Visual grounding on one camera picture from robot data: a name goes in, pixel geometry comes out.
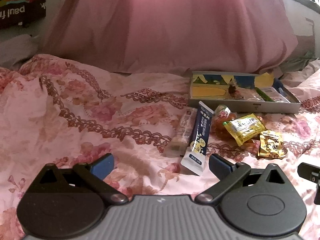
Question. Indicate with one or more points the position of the gold foil snack packet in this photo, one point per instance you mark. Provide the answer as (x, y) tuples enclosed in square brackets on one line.
[(271, 145)]

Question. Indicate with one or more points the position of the colourful paper shopping bag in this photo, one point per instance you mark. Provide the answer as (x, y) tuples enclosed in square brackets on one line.
[(21, 12)]

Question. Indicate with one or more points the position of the pink pillow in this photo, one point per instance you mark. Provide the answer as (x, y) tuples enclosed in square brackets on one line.
[(172, 36)]

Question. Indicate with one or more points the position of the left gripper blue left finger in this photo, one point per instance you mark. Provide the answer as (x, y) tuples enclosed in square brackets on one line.
[(92, 177)]

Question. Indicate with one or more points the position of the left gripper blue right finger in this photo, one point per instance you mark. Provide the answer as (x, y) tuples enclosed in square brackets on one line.
[(231, 176)]

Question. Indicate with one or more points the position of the puffed rice bar green packet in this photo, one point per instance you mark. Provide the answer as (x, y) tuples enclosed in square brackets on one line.
[(270, 94)]

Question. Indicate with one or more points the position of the navy milk powder stick sachet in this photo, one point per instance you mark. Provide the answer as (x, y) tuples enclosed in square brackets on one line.
[(195, 155)]

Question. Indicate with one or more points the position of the grey tray with cartoon liner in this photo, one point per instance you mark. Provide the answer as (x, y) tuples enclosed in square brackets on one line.
[(212, 89)]

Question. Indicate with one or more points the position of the yellow cake snack packet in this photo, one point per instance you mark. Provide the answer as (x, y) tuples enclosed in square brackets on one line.
[(244, 128)]

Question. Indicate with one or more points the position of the floral pink bedsheet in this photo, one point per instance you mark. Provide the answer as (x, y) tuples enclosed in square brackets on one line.
[(56, 113)]

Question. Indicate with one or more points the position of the orange jelly snack bag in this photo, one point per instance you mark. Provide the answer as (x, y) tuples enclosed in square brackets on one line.
[(222, 114)]

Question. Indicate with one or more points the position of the dark dried fruit clear packet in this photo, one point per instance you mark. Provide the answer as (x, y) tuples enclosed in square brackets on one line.
[(233, 90)]

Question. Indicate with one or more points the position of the clear white snack bar packet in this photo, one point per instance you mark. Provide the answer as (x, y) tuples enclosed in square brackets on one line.
[(180, 141)]

